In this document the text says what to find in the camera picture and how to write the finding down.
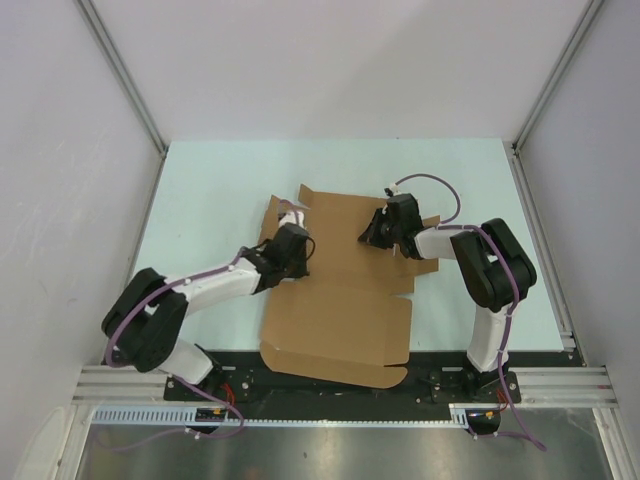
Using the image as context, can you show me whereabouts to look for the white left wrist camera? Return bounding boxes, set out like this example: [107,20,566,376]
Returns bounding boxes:
[278,209,305,229]

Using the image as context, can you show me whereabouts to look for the aluminium right side rail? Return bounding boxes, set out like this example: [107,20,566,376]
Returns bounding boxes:
[503,141,585,362]

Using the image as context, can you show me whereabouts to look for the aluminium frame post right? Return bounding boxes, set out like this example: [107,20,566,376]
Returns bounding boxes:
[511,0,608,155]

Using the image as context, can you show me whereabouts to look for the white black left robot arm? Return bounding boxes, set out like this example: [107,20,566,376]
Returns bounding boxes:
[101,223,316,400]

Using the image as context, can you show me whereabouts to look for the brown cardboard box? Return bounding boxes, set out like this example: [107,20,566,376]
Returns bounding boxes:
[260,185,439,389]

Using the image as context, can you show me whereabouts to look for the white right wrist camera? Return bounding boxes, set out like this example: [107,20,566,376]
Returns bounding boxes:
[384,183,402,198]

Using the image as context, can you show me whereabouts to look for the aluminium frame post left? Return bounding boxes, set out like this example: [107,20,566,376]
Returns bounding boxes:
[74,0,169,159]

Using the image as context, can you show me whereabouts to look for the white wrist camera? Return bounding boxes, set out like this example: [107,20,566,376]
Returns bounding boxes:
[384,183,402,198]
[278,209,305,229]

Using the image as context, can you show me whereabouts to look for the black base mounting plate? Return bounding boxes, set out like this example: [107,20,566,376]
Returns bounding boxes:
[102,349,586,404]

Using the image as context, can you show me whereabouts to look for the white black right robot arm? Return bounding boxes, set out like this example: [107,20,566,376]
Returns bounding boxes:
[358,194,537,401]

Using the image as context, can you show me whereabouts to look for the aluminium frame post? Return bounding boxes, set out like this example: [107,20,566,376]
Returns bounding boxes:
[511,0,608,155]
[74,0,169,159]

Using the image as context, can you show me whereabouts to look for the grey slotted cable duct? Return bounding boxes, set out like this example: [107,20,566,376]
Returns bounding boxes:
[93,403,500,428]

